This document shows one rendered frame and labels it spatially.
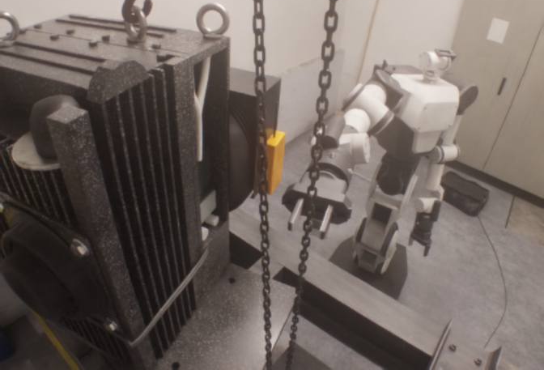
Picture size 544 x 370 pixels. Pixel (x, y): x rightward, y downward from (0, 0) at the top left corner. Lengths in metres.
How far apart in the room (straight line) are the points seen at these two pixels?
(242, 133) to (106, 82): 0.46
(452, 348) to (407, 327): 0.17
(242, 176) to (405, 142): 0.67
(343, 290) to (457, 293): 1.24
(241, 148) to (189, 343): 0.53
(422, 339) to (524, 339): 1.24
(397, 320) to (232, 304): 0.65
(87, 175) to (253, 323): 0.69
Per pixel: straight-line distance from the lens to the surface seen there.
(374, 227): 1.73
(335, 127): 0.76
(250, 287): 1.15
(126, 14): 0.76
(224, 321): 1.09
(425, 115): 1.36
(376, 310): 1.48
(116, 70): 0.55
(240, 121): 0.92
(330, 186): 0.67
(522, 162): 3.51
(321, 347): 2.10
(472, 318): 2.53
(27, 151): 0.63
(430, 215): 1.80
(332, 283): 1.50
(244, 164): 0.96
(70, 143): 0.51
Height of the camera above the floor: 1.83
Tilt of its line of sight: 35 degrees down
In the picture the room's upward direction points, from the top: 5 degrees clockwise
